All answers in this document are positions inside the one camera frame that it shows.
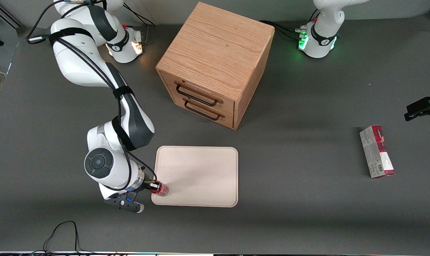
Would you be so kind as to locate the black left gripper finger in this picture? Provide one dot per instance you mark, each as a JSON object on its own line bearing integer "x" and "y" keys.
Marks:
{"x": 416, "y": 115}
{"x": 419, "y": 105}

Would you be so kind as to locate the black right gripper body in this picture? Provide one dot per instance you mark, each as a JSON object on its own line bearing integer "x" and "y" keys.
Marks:
{"x": 146, "y": 185}

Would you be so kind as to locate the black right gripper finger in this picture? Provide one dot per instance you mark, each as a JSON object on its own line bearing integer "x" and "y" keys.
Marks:
{"x": 153, "y": 188}
{"x": 153, "y": 183}

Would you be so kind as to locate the red coke bottle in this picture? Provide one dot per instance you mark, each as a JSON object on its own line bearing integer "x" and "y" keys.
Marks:
{"x": 162, "y": 191}

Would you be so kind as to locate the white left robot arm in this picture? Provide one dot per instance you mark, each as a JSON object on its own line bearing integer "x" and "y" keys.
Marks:
{"x": 329, "y": 14}

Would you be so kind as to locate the beige rectangular tray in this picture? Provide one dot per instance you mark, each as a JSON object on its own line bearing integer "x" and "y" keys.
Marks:
{"x": 200, "y": 170}

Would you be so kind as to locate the red white carton box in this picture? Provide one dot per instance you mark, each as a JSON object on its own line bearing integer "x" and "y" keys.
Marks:
{"x": 378, "y": 153}

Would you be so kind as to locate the wooden drawer cabinet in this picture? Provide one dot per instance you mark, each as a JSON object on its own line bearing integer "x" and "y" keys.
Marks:
{"x": 218, "y": 46}

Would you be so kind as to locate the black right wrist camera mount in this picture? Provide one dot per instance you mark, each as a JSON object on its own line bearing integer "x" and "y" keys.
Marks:
{"x": 124, "y": 203}

